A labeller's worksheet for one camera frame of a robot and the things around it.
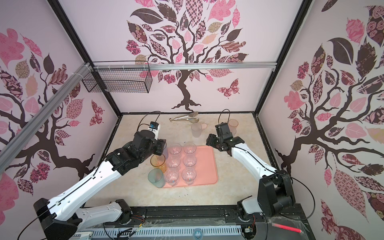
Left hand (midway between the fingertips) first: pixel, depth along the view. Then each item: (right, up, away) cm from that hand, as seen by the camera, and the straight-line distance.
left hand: (161, 142), depth 73 cm
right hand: (+26, +1, +13) cm, 29 cm away
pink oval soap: (+23, +8, +37) cm, 44 cm away
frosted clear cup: (+18, +7, +32) cm, 37 cm away
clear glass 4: (+13, -20, +12) cm, 27 cm away
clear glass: (+3, -7, +23) cm, 24 cm away
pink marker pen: (+61, -41, -3) cm, 74 cm away
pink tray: (+24, -18, +20) cm, 36 cm away
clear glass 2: (+3, -21, +12) cm, 25 cm away
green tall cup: (-6, -22, +12) cm, 26 cm away
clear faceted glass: (+13, -7, +22) cm, 27 cm away
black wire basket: (-33, +41, +21) cm, 57 cm away
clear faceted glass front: (+3, -13, +14) cm, 20 cm away
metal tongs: (+5, +14, +44) cm, 47 cm away
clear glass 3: (+13, -13, +16) cm, 25 cm away
